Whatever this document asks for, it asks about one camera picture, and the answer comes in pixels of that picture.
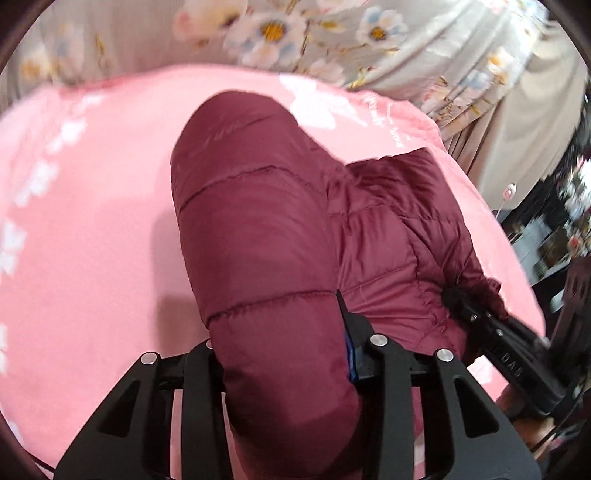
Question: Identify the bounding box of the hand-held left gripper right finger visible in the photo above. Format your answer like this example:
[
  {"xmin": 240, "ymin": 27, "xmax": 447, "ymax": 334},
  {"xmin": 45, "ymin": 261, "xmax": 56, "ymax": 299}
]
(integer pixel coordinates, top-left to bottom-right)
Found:
[{"xmin": 335, "ymin": 290, "xmax": 542, "ymax": 480}]

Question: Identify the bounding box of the grey floral bed sheet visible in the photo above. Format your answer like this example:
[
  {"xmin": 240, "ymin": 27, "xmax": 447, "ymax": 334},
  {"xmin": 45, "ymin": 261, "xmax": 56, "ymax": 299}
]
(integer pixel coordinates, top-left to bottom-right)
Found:
[{"xmin": 9, "ymin": 0, "xmax": 561, "ymax": 141}]

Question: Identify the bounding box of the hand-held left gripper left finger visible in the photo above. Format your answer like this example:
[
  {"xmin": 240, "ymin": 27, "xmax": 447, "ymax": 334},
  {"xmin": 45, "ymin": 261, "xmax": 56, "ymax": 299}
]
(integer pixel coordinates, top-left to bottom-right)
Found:
[{"xmin": 53, "ymin": 339, "xmax": 232, "ymax": 480}]

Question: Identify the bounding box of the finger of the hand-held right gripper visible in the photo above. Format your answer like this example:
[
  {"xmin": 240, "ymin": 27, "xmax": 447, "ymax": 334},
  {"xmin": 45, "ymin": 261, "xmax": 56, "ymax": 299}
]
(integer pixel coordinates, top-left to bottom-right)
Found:
[{"xmin": 442, "ymin": 285, "xmax": 492, "ymax": 326}]

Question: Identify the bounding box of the person's right hand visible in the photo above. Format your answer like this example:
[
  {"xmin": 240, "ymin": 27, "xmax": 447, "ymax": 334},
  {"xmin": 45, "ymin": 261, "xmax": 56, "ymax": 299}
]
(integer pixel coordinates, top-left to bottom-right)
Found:
[{"xmin": 498, "ymin": 387, "xmax": 557, "ymax": 446}]

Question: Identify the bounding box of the beige cloth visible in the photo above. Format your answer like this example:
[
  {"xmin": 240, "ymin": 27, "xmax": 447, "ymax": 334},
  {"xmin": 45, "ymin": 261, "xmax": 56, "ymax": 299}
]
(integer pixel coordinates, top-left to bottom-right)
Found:
[{"xmin": 445, "ymin": 28, "xmax": 588, "ymax": 206}]

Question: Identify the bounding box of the small white round device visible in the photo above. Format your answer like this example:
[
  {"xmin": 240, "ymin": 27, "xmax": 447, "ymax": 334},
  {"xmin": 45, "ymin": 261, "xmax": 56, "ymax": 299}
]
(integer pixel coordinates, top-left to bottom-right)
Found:
[{"xmin": 495, "ymin": 183, "xmax": 518, "ymax": 217}]

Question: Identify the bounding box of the dark cluttered shelf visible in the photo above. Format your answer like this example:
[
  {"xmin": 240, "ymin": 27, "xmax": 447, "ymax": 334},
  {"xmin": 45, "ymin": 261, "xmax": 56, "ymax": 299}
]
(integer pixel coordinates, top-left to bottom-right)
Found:
[{"xmin": 501, "ymin": 152, "xmax": 591, "ymax": 289}]

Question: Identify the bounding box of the maroon puffer jacket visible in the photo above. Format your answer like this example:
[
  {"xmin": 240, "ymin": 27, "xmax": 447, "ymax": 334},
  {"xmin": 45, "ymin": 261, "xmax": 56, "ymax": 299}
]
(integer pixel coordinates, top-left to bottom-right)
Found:
[{"xmin": 170, "ymin": 90, "xmax": 511, "ymax": 480}]

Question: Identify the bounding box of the pink blanket with white bows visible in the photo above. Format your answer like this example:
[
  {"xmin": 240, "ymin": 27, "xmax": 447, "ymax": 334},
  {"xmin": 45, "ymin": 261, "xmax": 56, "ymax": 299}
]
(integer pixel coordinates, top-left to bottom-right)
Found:
[{"xmin": 0, "ymin": 64, "xmax": 548, "ymax": 480}]

